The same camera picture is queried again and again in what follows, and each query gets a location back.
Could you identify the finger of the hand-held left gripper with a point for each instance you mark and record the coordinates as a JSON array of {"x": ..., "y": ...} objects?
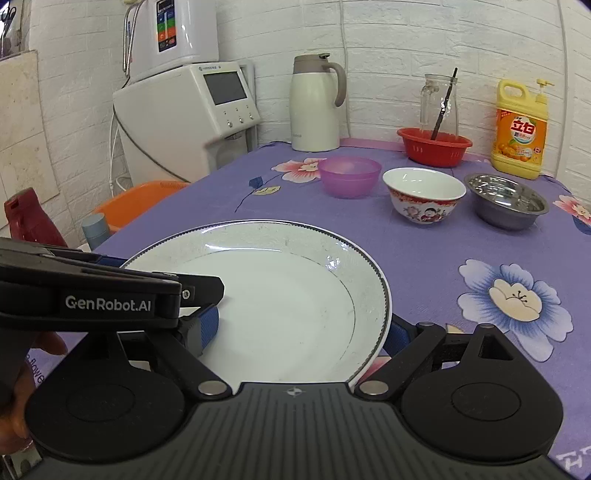
[
  {"x": 203, "y": 288},
  {"x": 108, "y": 261}
]

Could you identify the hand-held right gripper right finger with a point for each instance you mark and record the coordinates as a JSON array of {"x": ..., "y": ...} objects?
[{"x": 398, "y": 334}]

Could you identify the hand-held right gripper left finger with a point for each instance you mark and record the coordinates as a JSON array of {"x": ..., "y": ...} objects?
[{"x": 210, "y": 323}]

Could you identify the white plate with patterned rim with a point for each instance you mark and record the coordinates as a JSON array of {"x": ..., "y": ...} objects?
[{"x": 286, "y": 304}]

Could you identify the white ceramic bowl red pattern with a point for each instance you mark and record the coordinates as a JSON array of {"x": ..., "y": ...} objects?
[{"x": 425, "y": 207}]

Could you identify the purple plastic bowl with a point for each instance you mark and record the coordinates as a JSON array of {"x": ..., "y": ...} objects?
[{"x": 349, "y": 182}]

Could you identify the person's left hand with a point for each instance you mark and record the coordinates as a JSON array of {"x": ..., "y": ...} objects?
[{"x": 46, "y": 344}]

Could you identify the blue-grey cylinder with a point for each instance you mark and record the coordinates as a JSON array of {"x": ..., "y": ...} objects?
[{"x": 96, "y": 230}]

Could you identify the orange plastic basin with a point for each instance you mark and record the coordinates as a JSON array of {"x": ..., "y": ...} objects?
[{"x": 129, "y": 203}]

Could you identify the dark red plastic object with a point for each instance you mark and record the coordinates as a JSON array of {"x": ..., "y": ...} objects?
[{"x": 32, "y": 226}]

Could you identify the purple floral tablecloth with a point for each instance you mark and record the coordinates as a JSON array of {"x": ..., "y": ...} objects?
[{"x": 295, "y": 203}]

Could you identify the beige board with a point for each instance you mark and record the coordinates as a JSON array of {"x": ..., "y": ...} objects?
[{"x": 23, "y": 138}]

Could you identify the white water dispenser with screen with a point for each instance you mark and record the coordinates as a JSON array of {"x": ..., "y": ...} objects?
[{"x": 175, "y": 120}]

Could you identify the red plastic colander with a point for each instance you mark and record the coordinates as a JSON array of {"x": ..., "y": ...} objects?
[{"x": 431, "y": 152}]

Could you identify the white thermal carafe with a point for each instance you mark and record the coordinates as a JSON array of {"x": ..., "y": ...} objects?
[{"x": 314, "y": 110}]

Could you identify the clear glass pitcher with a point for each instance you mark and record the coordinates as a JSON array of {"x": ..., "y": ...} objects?
[{"x": 429, "y": 106}]

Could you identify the yellow dish soap bottle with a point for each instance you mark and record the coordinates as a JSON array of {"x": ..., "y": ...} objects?
[{"x": 519, "y": 138}]

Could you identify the black stirring stick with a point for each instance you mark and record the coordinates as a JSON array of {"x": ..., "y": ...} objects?
[{"x": 445, "y": 104}]

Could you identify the white water purifier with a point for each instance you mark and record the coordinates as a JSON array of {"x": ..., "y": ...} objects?
[{"x": 194, "y": 37}]

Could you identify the utensil rack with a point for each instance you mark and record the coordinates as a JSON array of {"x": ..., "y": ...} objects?
[{"x": 11, "y": 27}]

